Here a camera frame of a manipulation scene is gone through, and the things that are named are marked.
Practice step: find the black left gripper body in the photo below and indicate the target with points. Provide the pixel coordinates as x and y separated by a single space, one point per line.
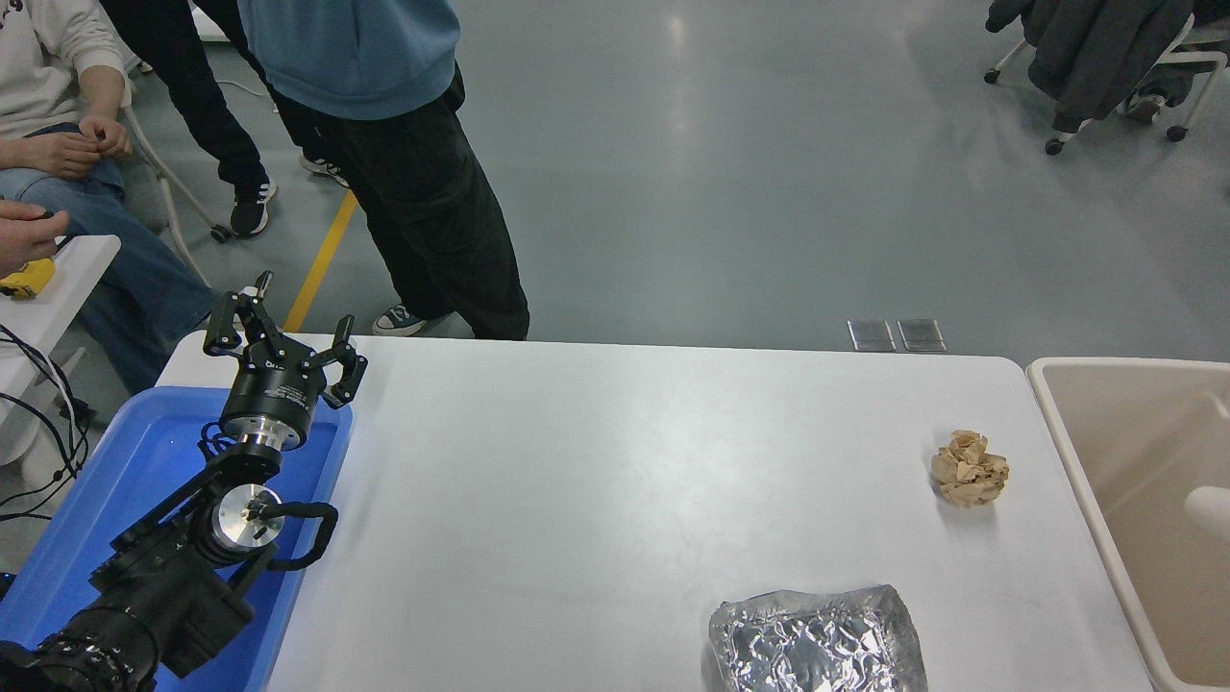
274 396

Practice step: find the white paper cup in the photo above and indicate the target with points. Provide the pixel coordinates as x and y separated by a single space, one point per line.
1209 512

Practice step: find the crumpled tan paper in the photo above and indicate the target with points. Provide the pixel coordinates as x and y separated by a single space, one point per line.
969 469

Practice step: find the person's hand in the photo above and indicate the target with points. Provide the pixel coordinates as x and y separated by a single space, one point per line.
27 235

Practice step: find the person's left hand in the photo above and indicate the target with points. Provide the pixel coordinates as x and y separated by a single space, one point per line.
108 136

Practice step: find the person's right hand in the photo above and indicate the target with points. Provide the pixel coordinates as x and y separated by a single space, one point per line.
60 156

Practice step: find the white-framed wheeled chair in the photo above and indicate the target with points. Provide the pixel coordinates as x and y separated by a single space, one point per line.
171 192

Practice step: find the small white table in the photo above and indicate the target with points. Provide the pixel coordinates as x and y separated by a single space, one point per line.
72 288

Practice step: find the blue plastic tray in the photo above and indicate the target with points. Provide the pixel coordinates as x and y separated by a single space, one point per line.
125 461

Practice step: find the yellow tape measure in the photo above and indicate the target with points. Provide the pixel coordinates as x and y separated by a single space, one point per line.
27 281

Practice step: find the person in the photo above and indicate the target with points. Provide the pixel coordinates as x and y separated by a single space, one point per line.
413 173
48 58
183 77

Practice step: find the metal floor plate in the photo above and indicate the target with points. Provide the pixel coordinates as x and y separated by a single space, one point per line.
871 335
921 334

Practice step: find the crumpled foil tray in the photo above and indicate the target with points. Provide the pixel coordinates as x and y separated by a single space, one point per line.
817 639

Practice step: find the large pale bin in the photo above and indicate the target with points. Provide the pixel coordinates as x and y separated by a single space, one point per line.
1124 452

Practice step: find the dark grey coat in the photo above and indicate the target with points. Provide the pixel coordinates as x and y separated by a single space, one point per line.
1095 48

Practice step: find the white wheeled chair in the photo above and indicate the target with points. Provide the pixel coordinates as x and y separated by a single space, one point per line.
1192 77

